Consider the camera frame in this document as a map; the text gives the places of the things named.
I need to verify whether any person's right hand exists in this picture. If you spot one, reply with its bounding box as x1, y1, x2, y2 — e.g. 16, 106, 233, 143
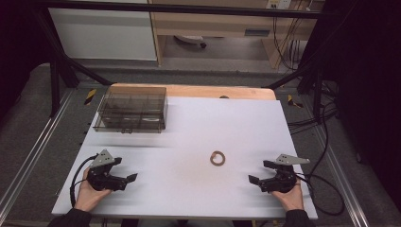
271, 178, 305, 212

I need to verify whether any wooden table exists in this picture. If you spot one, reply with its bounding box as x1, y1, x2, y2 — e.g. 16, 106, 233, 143
108, 82, 278, 102

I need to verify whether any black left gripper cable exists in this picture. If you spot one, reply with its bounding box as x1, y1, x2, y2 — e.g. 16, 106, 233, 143
69, 153, 99, 208

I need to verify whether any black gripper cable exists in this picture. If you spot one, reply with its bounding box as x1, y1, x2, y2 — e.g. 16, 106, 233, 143
69, 153, 99, 208
295, 103, 346, 218

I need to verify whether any aluminium rail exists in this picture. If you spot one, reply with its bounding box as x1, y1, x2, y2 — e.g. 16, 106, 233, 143
0, 89, 75, 216
310, 124, 371, 227

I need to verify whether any white chair base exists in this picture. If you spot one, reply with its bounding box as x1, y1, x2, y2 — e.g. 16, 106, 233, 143
173, 34, 208, 49

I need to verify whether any white cabinet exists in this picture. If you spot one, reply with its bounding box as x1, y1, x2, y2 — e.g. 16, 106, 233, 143
47, 0, 158, 61

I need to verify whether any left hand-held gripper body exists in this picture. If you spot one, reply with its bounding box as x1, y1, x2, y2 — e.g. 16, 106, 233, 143
86, 148, 129, 192

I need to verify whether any dark transparent drawer organizer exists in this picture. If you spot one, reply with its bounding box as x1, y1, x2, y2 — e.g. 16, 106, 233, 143
93, 86, 168, 134

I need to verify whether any bundle of black cables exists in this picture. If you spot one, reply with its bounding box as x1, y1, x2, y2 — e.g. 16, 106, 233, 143
271, 0, 340, 135

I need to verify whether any black metal frame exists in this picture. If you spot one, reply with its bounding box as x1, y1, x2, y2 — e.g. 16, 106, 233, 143
32, 0, 335, 117

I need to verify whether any white power strip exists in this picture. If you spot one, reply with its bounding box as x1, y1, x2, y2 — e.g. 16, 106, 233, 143
266, 0, 293, 10

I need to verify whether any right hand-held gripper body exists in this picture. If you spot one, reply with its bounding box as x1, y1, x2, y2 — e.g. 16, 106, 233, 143
258, 153, 311, 194

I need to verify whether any brown beaded bracelet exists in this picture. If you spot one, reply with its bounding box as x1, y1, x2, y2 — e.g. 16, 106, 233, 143
209, 150, 226, 167

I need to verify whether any white board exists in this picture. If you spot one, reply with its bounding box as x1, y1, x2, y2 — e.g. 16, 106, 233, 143
51, 96, 319, 220

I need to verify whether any person's left hand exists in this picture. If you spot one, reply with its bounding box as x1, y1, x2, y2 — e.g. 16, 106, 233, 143
74, 166, 113, 213

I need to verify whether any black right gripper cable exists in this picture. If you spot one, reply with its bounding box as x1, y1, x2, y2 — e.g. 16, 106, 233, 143
295, 103, 346, 218

